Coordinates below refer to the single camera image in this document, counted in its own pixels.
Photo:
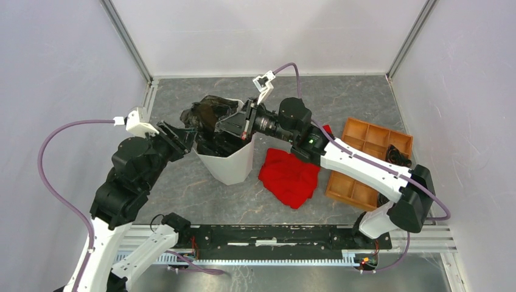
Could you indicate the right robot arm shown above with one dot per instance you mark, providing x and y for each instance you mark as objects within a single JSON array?
[{"x": 409, "y": 190}]

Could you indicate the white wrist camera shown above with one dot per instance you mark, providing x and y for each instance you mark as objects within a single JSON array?
[
  {"x": 264, "y": 85},
  {"x": 136, "y": 123}
]

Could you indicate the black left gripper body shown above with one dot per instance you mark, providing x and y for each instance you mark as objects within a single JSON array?
[{"x": 178, "y": 143}]

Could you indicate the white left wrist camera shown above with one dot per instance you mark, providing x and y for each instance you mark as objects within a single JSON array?
[{"x": 136, "y": 123}]

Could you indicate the white octagonal trash bin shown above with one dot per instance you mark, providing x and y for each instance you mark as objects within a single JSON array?
[{"x": 235, "y": 168}]

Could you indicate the black plastic trash bag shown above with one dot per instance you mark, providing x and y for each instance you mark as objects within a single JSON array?
[{"x": 203, "y": 116}]

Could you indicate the red cloth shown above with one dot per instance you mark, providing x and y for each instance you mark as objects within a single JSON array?
[{"x": 290, "y": 180}]

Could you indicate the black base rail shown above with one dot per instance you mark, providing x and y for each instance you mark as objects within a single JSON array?
[{"x": 270, "y": 241}]

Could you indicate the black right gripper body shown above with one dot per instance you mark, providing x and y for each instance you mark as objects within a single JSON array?
[{"x": 251, "y": 112}]

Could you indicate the white toothed cable strip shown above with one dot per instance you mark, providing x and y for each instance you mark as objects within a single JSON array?
[{"x": 346, "y": 259}]

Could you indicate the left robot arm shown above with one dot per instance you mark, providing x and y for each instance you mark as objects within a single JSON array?
[{"x": 137, "y": 165}]

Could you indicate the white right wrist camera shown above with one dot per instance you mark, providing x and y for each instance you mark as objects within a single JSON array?
[{"x": 264, "y": 85}]

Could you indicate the orange compartment tray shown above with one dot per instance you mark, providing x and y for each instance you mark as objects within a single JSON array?
[{"x": 360, "y": 165}]

